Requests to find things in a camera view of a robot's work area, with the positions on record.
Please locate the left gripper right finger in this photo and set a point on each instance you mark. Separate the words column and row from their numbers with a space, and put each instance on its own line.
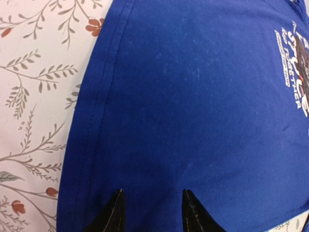
column 195, row 217

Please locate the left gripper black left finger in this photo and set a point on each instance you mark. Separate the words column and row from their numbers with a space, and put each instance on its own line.
column 112, row 217

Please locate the blue printed t-shirt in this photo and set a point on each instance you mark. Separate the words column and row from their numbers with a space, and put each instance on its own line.
column 206, row 95

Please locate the floral patterned tablecloth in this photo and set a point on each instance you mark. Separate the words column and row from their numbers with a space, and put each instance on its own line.
column 45, row 46

